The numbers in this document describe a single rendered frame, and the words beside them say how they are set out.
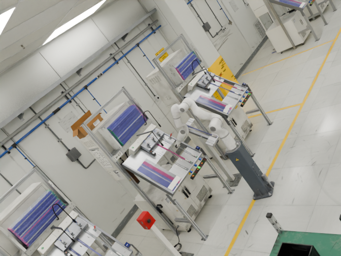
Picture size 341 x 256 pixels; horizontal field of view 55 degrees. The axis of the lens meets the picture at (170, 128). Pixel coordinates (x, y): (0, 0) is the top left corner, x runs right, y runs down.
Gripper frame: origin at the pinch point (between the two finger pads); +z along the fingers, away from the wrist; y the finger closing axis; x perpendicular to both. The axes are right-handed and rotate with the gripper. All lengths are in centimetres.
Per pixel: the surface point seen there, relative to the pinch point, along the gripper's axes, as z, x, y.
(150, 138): 0.6, -31.8, 11.6
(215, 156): 17, 47, -31
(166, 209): 38, 32, 60
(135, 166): 5, -25, 53
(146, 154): 5.3, -23.4, 31.3
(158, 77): 5, -85, -85
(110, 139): -9, -65, 49
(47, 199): -14, -67, 148
